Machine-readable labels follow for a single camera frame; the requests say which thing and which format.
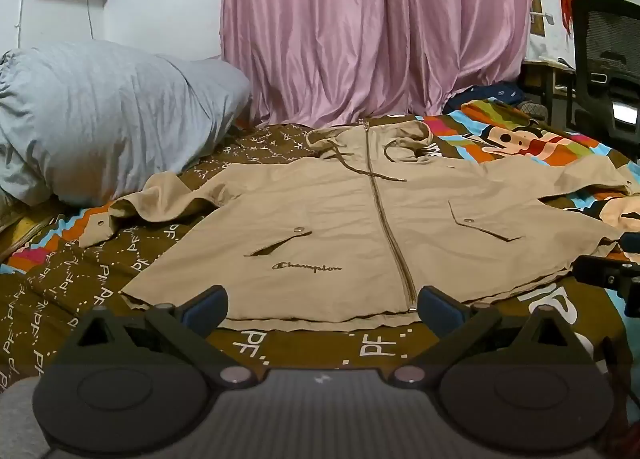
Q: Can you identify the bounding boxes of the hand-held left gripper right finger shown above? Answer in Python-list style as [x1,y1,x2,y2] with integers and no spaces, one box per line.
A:
[390,285,583,387]

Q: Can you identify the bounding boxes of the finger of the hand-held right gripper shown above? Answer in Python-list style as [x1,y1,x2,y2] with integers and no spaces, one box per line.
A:
[572,255,626,291]

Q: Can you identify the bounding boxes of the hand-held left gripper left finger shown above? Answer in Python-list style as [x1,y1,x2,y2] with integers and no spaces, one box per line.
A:
[62,285,256,387]

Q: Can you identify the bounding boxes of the beige hooded zip jacket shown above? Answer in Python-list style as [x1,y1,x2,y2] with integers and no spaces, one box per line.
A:
[77,119,640,335]

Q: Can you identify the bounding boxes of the brown cartoon printed bedsheet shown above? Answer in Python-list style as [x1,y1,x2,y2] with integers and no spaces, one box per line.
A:
[0,99,640,392]

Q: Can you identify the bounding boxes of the wooden desk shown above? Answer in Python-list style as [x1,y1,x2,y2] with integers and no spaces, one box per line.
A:
[520,58,578,124]

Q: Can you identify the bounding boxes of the dark blue cloth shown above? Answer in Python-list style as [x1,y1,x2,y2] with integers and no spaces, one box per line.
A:
[442,84,525,114]

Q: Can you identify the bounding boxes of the black mesh office chair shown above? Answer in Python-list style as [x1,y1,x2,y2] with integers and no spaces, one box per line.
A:
[570,0,640,162]

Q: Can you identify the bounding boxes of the grey duvet bundle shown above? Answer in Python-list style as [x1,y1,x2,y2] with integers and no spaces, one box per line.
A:
[0,41,252,207]

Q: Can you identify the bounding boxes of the pink curtain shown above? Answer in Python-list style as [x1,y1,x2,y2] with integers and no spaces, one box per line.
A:
[220,0,537,127]

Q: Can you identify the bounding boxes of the brown wall board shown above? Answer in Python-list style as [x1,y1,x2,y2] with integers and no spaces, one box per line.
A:
[530,0,547,38]

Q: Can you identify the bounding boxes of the white wall cable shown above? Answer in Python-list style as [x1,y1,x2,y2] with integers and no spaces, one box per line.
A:
[85,0,113,44]

